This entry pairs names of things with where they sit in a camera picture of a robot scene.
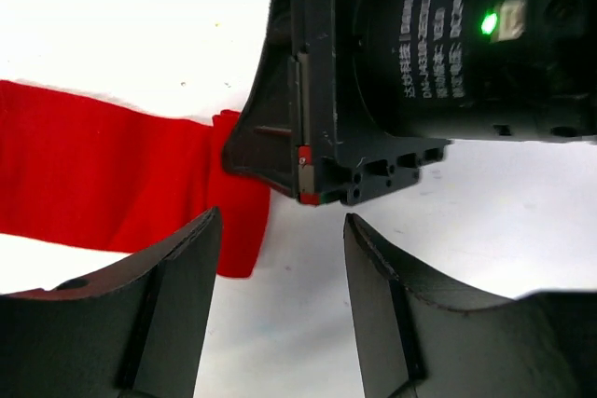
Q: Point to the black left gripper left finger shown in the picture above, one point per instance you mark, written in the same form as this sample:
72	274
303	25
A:
132	329

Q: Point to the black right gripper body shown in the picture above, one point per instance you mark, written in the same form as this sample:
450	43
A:
304	130

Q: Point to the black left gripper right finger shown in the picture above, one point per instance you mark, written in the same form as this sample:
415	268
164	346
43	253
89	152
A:
421	333

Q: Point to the red santa sock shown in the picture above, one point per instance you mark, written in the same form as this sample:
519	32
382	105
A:
82	172

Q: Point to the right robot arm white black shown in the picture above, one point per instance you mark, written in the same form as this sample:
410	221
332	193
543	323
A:
487	70

